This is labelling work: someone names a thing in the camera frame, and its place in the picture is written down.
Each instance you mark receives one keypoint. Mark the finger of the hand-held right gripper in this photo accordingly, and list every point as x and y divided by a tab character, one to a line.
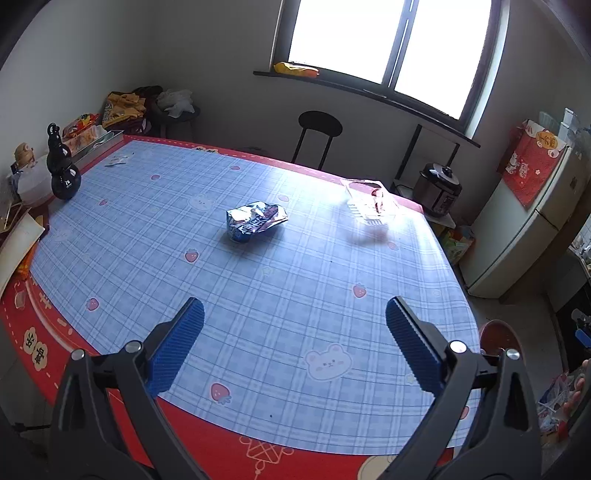
582	333

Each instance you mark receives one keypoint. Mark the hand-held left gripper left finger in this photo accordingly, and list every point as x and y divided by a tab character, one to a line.
178	341

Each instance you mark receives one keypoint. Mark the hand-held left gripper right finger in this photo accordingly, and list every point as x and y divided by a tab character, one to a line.
411	341

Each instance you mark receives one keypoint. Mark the red brown trash bin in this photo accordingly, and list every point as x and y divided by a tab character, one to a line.
496	334

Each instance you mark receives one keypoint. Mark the clear plastic container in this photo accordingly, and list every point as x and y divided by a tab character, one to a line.
364	217

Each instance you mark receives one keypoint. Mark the blue silver wrapper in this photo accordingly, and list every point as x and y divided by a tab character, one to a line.
254	221

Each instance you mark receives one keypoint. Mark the red wrapper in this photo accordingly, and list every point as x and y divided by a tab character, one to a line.
378	198

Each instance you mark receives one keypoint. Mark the person's right hand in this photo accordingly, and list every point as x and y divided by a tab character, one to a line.
577	385

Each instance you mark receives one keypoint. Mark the printed plastic bag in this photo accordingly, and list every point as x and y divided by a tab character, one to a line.
554	406

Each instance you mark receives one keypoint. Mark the colourful bag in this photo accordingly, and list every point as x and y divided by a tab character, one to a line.
457	247

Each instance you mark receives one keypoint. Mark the white fridge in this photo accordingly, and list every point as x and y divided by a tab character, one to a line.
508	249

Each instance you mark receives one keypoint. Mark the blue plaid table mat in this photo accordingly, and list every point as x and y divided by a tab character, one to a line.
277	286

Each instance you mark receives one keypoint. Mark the pressure cooker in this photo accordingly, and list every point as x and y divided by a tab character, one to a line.
436	189

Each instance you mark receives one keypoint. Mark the small clear cup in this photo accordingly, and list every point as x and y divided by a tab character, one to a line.
21	300

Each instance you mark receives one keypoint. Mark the orange packet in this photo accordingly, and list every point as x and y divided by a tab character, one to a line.
27	263

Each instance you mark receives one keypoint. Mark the red cloth with cartoon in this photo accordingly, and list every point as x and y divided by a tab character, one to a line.
531	166

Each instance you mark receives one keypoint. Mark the white book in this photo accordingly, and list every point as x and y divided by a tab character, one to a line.
21	240

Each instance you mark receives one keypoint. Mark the black metal rack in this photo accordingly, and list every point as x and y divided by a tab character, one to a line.
408	152

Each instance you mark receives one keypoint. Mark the black gourd-shaped bottle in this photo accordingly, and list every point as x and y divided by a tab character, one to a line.
64	175

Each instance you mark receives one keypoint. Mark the yellowish flat tray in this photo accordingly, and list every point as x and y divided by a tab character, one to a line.
11	217

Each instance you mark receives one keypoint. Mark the white lidded pot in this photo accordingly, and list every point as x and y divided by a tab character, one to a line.
34	187

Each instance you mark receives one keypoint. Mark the grey metal tray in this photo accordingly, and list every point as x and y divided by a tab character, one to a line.
99	145

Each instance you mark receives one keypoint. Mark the dark round stool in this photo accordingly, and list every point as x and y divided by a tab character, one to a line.
180	122

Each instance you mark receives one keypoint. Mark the red snack bags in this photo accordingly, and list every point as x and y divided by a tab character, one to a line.
81	127

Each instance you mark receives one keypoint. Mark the black round stool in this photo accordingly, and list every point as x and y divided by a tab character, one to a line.
319	122

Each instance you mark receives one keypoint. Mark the yellow printed clothing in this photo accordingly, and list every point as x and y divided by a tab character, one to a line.
122	108

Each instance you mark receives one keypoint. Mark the white plastic bag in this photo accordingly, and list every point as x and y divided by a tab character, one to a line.
175	101

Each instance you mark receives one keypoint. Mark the dark clothing pile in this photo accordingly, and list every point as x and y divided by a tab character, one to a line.
147	92

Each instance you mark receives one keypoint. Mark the dark window sill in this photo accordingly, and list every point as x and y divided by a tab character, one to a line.
369	92

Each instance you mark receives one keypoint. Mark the yellow packet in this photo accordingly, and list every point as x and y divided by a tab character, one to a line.
295	69

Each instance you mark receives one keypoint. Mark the window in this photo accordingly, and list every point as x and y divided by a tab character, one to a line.
369	37

